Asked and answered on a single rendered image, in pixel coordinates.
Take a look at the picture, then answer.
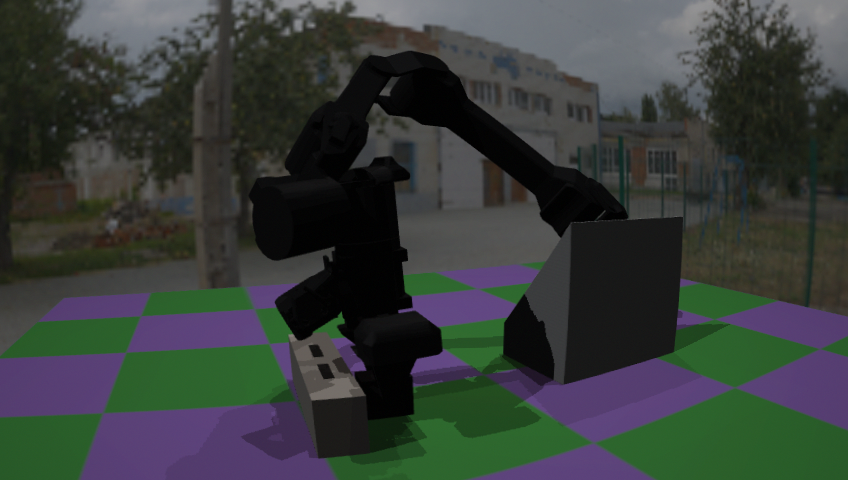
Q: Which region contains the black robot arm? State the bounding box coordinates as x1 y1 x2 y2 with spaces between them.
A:
248 51 628 341

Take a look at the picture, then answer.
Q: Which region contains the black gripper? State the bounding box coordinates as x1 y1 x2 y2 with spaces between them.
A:
332 235 443 410

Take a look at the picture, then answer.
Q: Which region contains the black two-prong plug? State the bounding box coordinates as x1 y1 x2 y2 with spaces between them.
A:
354 370 414 420

